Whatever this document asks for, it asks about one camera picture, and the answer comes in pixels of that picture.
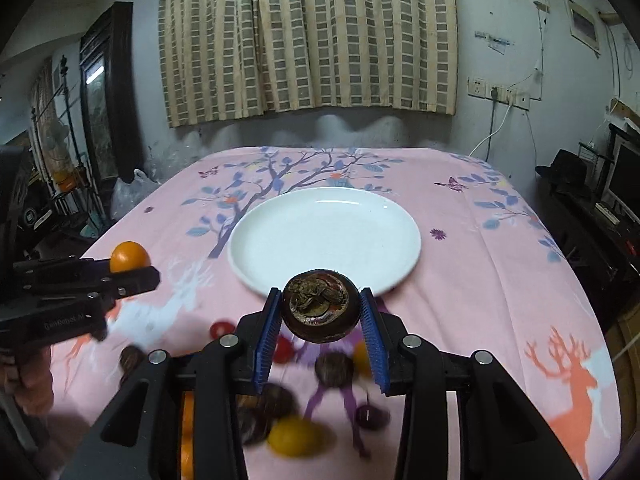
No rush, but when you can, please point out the large orange tangerine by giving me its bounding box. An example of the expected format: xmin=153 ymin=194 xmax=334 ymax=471
xmin=180 ymin=391 xmax=194 ymax=480

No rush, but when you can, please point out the dark brown water chestnut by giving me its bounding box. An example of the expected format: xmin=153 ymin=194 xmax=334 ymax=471
xmin=119 ymin=344 xmax=146 ymax=375

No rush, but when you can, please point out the red cherry tomato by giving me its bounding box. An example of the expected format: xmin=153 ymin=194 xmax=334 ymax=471
xmin=272 ymin=335 xmax=296 ymax=364
xmin=209 ymin=320 xmax=235 ymax=340

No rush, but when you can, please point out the clear plastic bag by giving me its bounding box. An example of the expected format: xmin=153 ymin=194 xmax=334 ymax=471
xmin=110 ymin=168 xmax=160 ymax=221

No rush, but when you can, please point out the pink deer tablecloth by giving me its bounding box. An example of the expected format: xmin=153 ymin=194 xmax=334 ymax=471
xmin=49 ymin=145 xmax=622 ymax=480

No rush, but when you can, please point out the white wall box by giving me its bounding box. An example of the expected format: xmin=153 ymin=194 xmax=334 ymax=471
xmin=566 ymin=0 xmax=601 ymax=55

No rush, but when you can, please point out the white power cable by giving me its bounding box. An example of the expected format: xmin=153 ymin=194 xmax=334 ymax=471
xmin=468 ymin=98 xmax=516 ymax=158

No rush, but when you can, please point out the small orange kumquat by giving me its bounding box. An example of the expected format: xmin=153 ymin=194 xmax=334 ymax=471
xmin=110 ymin=240 xmax=151 ymax=273

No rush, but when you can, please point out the computer monitor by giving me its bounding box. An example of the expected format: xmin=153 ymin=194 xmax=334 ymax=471
xmin=605 ymin=138 xmax=640 ymax=222

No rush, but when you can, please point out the black hat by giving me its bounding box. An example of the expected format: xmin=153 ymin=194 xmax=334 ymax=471
xmin=535 ymin=150 xmax=588 ymax=186

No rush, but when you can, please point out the checked beige curtain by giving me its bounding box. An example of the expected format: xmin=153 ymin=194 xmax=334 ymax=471
xmin=158 ymin=0 xmax=458 ymax=128

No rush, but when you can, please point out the dark cherry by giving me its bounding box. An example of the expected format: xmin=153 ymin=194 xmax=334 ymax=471
xmin=354 ymin=392 xmax=390 ymax=432

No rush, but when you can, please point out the white oval plate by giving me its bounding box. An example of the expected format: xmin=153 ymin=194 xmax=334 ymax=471
xmin=227 ymin=186 xmax=422 ymax=296

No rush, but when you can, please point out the left hand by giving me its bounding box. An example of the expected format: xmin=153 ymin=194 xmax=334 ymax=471
xmin=1 ymin=347 xmax=54 ymax=416

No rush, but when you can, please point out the wall power strip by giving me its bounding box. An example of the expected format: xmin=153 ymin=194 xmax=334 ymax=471
xmin=466 ymin=77 xmax=530 ymax=110

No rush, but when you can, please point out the yellow kumquat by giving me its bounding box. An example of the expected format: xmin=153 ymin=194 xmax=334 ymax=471
xmin=267 ymin=416 xmax=326 ymax=458

